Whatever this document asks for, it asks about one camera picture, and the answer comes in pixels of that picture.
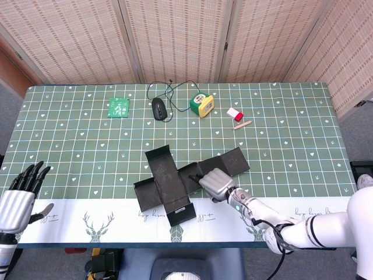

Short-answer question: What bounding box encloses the green circuit board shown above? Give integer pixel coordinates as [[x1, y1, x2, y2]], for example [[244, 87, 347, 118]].
[[107, 97, 131, 119]]

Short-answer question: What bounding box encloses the white red eraser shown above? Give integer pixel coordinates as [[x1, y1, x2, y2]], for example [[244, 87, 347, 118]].
[[226, 107, 245, 122]]

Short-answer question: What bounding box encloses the green yellow tape measure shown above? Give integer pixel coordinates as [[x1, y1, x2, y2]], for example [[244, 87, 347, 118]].
[[189, 90, 216, 118]]

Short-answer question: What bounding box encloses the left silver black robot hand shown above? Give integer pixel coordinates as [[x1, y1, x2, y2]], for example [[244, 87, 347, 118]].
[[0, 161, 55, 235]]

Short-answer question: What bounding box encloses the black foldable paper box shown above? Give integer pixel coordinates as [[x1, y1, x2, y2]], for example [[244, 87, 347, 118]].
[[133, 145, 251, 228]]

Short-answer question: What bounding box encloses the black yellow device under table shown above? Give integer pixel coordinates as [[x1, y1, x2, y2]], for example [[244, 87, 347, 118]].
[[84, 247, 123, 280]]

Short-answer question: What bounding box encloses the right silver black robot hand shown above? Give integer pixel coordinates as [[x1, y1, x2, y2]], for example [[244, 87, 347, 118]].
[[188, 168, 237, 204]]

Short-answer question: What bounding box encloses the black mouse cable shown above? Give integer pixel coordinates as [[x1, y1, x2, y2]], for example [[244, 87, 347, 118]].
[[146, 79, 200, 123]]

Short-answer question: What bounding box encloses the short wooden pencil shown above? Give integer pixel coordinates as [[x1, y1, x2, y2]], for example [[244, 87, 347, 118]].
[[233, 119, 253, 131]]

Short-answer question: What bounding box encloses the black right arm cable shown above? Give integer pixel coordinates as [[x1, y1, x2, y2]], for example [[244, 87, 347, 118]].
[[247, 209, 295, 280]]

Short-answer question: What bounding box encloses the grey sneaker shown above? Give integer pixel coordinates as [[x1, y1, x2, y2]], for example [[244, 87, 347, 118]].
[[357, 174, 373, 191]]

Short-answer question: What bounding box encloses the black computer mouse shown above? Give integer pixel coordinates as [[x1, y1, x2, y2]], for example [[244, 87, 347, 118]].
[[151, 97, 168, 121]]

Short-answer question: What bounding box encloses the black case on floor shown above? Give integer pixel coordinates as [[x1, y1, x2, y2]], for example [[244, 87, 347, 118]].
[[349, 160, 373, 183]]

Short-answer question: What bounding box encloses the woven folding screen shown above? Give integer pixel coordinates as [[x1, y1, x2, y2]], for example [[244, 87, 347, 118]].
[[0, 0, 373, 120]]

